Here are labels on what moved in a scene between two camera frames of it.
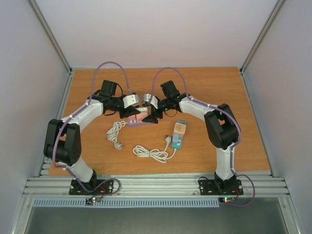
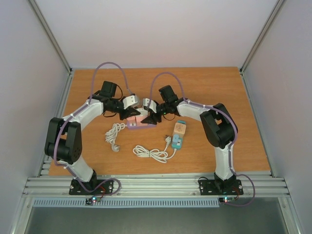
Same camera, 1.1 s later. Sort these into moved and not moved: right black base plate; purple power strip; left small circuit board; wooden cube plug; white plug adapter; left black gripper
Moved: purple power strip; white plug adapter
Not moved: wooden cube plug; left black gripper; right black base plate; left small circuit board
